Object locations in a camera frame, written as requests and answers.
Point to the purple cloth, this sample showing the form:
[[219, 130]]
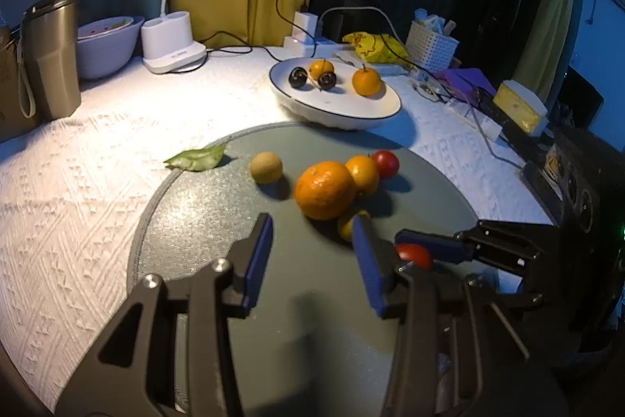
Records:
[[468, 84]]

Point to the small orange kumquat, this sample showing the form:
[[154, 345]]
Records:
[[319, 67]]

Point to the red cherry tomato front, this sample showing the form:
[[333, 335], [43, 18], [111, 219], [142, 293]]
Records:
[[416, 254]]

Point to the red cherry tomato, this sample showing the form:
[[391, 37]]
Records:
[[416, 254], [386, 163]]

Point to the tan longan fruit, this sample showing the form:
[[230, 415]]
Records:
[[266, 168]]

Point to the white power strip with charger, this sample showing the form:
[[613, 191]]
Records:
[[302, 42]]

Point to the large mandarin orange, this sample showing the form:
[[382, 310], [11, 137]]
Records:
[[325, 191]]

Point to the lavender mixing bowl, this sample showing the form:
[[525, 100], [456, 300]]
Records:
[[105, 46]]

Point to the cardboard box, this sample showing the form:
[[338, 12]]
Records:
[[19, 113]]

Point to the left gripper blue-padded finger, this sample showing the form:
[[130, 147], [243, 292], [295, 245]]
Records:
[[441, 247]]

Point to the orange with stem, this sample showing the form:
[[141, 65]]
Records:
[[366, 81]]

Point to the green curtain right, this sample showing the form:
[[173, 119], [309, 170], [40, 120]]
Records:
[[538, 63]]

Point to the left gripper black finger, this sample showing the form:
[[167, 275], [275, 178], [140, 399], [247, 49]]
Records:
[[522, 249]]

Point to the white woven basket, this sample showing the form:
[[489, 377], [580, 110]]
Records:
[[429, 42]]

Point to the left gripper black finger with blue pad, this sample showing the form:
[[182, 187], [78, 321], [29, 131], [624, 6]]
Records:
[[459, 349], [167, 350]]

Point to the yellow tissue box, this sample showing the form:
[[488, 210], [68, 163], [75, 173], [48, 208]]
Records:
[[522, 106]]

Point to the small orange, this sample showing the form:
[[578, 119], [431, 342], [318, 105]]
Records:
[[364, 173]]

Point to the white lace tablecloth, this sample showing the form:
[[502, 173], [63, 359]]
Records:
[[73, 192]]

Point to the dark cherry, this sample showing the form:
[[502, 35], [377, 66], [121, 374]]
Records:
[[327, 81], [297, 78]]

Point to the white shallow bowl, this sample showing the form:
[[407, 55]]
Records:
[[341, 107]]

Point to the steel tumbler with lid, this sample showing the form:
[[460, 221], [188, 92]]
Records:
[[49, 40]]

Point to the round grey placemat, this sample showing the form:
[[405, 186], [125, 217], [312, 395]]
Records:
[[312, 346]]

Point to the small yellow-green fruit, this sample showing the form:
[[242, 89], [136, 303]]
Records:
[[345, 223]]

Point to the green leaf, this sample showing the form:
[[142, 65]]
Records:
[[197, 160]]

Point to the yellow snack bag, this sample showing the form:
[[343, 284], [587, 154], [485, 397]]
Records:
[[374, 48]]

